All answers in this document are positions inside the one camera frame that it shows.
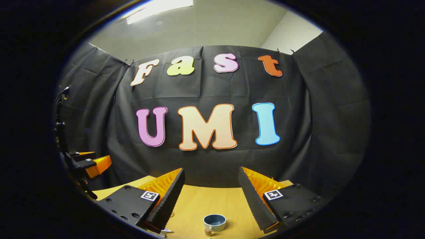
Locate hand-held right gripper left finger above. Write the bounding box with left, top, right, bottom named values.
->
left=96, top=168, right=186, bottom=233

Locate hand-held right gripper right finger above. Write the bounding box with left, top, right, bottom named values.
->
left=238, top=167, right=327, bottom=233

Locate pale blue cup wooden handle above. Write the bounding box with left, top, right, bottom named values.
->
left=203, top=214, right=227, bottom=237

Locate black backdrop cloth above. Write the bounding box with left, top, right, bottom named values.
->
left=55, top=32, right=371, bottom=199

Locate wooden desktop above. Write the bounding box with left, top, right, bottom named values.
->
left=91, top=175, right=294, bottom=239

